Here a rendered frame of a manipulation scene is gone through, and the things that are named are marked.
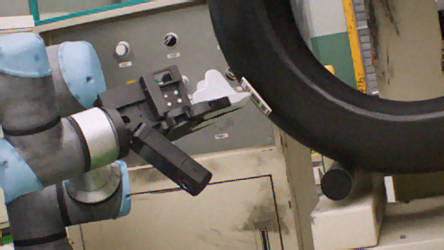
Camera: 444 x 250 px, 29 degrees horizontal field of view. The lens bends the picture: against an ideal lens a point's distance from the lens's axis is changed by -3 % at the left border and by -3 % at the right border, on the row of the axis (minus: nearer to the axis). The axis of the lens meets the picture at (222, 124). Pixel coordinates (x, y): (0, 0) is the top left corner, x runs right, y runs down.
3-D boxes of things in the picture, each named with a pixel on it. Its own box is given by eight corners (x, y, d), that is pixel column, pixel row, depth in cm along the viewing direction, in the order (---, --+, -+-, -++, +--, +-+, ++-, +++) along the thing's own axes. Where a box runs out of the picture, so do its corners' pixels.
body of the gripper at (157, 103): (181, 62, 115) (99, 88, 110) (208, 119, 113) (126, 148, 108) (165, 84, 122) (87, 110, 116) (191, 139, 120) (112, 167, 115)
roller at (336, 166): (340, 144, 154) (364, 138, 153) (346, 168, 154) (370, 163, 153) (316, 173, 120) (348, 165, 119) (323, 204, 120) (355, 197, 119)
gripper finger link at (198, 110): (231, 90, 115) (173, 110, 111) (235, 101, 115) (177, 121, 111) (218, 104, 119) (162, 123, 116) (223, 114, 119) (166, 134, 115)
